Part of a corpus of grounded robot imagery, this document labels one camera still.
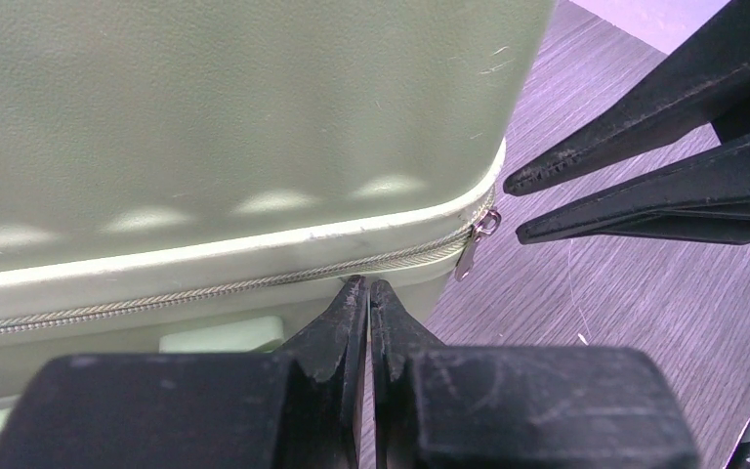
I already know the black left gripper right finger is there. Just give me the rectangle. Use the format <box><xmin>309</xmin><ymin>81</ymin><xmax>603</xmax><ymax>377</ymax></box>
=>
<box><xmin>369</xmin><ymin>279</ymin><xmax>443</xmax><ymax>468</ymax></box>

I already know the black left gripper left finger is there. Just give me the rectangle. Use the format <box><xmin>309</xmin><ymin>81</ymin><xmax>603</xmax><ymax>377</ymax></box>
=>
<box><xmin>275</xmin><ymin>276</ymin><xmax>368</xmax><ymax>468</ymax></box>

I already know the green ribbed hard-shell suitcase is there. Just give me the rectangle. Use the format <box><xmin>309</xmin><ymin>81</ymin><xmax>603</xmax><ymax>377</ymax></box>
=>
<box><xmin>0</xmin><ymin>1</ymin><xmax>555</xmax><ymax>430</ymax></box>

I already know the metal zipper pull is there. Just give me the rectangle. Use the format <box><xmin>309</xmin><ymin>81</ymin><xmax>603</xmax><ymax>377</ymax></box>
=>
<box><xmin>453</xmin><ymin>207</ymin><xmax>502</xmax><ymax>281</ymax></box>

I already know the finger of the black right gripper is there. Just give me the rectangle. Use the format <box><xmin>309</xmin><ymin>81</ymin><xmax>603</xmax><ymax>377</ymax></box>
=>
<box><xmin>503</xmin><ymin>1</ymin><xmax>750</xmax><ymax>196</ymax></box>
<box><xmin>516</xmin><ymin>134</ymin><xmax>750</xmax><ymax>245</ymax></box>

